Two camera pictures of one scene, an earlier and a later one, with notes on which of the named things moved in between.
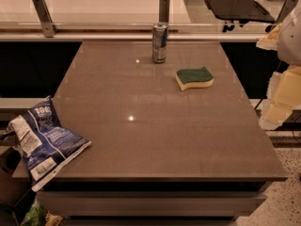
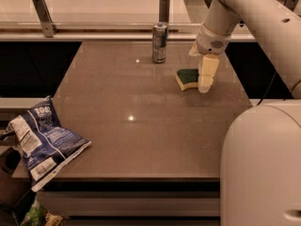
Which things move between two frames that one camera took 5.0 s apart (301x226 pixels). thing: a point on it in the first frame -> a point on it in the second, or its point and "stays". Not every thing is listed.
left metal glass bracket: (45, 17) stays
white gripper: (290, 41) -> (211, 42)
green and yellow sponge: (199, 77) stays
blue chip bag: (44, 143) stays
